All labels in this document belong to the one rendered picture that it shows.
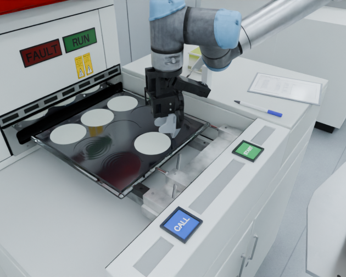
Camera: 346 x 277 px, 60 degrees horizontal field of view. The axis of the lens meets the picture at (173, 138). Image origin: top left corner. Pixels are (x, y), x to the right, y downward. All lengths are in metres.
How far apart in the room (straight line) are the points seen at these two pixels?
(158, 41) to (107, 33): 0.40
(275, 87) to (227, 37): 0.41
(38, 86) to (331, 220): 0.84
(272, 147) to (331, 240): 0.24
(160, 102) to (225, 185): 0.25
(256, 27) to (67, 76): 0.56
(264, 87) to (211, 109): 0.19
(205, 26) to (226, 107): 0.32
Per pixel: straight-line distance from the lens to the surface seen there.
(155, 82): 0.73
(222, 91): 0.95
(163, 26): 0.66
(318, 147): 2.50
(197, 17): 0.65
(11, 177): 0.95
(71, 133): 0.91
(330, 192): 0.90
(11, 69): 0.89
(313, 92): 1.02
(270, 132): 0.81
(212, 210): 0.58
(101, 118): 0.95
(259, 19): 0.78
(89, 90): 1.04
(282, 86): 1.02
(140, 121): 0.92
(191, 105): 0.96
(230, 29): 0.63
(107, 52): 1.07
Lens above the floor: 1.40
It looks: 37 degrees down
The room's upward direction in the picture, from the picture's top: straight up
